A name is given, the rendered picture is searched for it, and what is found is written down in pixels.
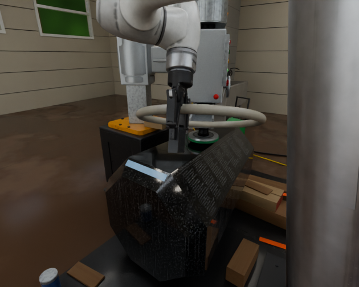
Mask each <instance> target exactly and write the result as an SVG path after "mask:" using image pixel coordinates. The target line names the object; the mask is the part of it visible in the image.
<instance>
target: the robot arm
mask: <svg viewBox="0 0 359 287"><path fill-rule="evenodd" d="M196 1H198V0H96V19H97V22H98V23H99V24H100V26H101V27H102V28H103V29H104V30H105V31H107V32H109V33H110V34H112V35H114V36H117V37H119V38H123V39H126V40H130V41H133V42H137V43H143V44H152V45H155V46H159V47H161V48H163V49H164V50H166V71H167V72H168V86H170V87H171V89H167V90H166V95H167V107H166V128H167V129H169V144H168V153H184V152H185V139H186V130H189V129H188V128H189V114H180V110H181V106H182V105H183V104H190V101H191V99H189V98H188V94H187V89H188V88H191V87H192V86H193V74H194V73H195V72H196V62H197V50H198V47H199V42H200V36H201V21H200V14H199V8H198V5H197V3H196ZM167 5H168V7H166V6H167ZM285 287H359V0H288V95H287V209H286V268H285Z"/></svg>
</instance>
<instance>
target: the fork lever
mask: <svg viewBox="0 0 359 287"><path fill-rule="evenodd" d="M189 121H211V122H214V115H204V114H191V115H190V117H189ZM189 128H206V127H189ZM211 129H213V128H211Z"/></svg>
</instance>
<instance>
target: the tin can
mask: <svg viewBox="0 0 359 287"><path fill-rule="evenodd" d="M39 281H40V284H41V286H42V287H61V283H60V279H59V275H58V271H57V269H55V268H50V269H47V270H45V271H44V272H43V273H42V274H41V275H40V277H39Z"/></svg>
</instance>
